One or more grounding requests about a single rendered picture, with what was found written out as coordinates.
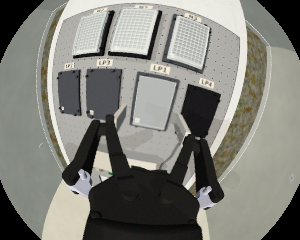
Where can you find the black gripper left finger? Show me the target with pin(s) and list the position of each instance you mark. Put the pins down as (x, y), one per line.
(77, 174)

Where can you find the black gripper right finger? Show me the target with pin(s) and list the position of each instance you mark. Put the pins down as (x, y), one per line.
(208, 189)

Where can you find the cream button panel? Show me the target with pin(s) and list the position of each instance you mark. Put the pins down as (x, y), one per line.
(143, 160)

